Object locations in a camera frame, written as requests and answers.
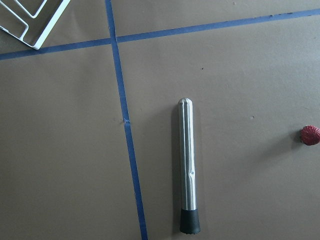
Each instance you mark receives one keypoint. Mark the steel muddler black tip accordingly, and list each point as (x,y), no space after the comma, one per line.
(189,215)

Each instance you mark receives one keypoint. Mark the red strawberry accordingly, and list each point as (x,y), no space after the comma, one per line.
(310,135)

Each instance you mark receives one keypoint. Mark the white wire rack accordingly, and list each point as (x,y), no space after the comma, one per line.
(30,21)

